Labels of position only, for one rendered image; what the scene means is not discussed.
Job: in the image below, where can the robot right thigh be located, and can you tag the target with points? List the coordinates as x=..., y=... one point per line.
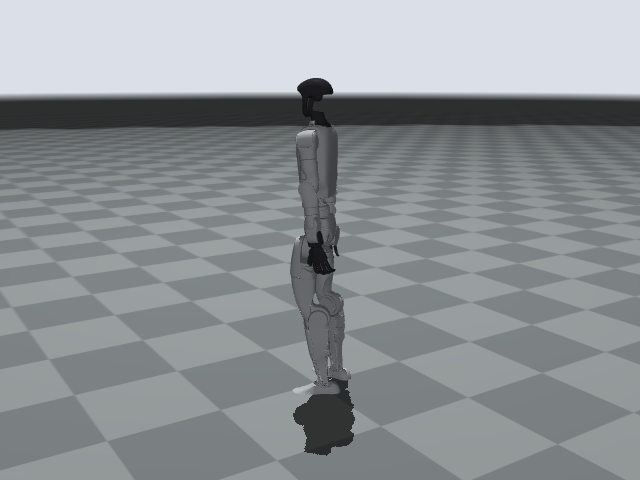
x=331, y=300

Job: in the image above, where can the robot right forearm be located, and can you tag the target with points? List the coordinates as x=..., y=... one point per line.
x=331, y=202

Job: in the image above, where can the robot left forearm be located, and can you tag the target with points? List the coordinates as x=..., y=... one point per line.
x=311, y=204

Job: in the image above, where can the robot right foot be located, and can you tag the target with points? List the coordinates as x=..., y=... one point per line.
x=342, y=374

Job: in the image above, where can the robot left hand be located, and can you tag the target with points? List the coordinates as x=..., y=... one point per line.
x=318, y=256

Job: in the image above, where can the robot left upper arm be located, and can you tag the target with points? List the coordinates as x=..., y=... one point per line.
x=307, y=143

